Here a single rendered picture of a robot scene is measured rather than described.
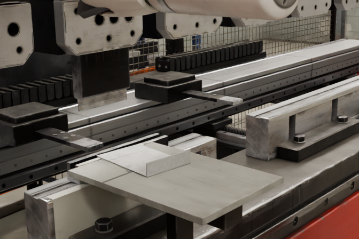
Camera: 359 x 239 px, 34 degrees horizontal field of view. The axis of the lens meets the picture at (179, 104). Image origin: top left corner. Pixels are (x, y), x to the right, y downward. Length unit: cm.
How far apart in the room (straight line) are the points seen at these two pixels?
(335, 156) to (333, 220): 14
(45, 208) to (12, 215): 240
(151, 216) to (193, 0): 45
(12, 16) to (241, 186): 38
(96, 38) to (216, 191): 28
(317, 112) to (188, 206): 74
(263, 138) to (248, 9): 74
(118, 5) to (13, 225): 255
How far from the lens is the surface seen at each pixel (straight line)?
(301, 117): 140
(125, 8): 69
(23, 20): 80
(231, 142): 154
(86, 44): 86
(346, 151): 139
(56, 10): 84
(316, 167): 128
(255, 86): 169
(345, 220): 142
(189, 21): 101
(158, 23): 98
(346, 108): 159
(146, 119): 137
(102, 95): 95
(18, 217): 326
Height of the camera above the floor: 131
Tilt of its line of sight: 14 degrees down
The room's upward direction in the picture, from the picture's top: 1 degrees counter-clockwise
